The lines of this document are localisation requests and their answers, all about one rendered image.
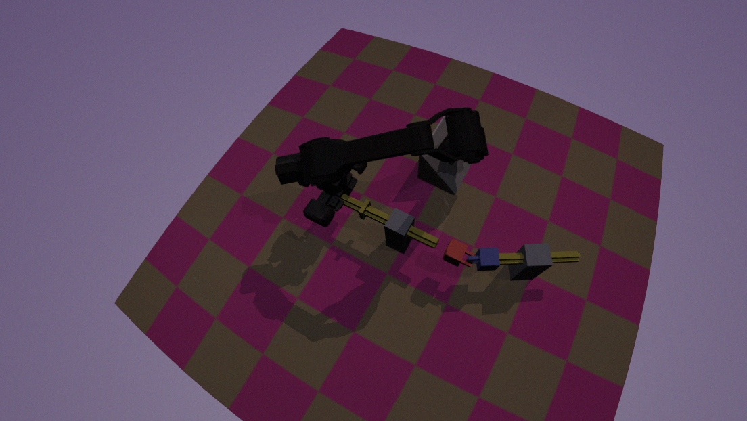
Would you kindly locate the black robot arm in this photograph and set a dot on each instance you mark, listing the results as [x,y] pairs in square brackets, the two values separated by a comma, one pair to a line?
[323,160]

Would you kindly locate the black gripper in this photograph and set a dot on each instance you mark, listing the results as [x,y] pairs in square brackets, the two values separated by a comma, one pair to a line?
[321,211]

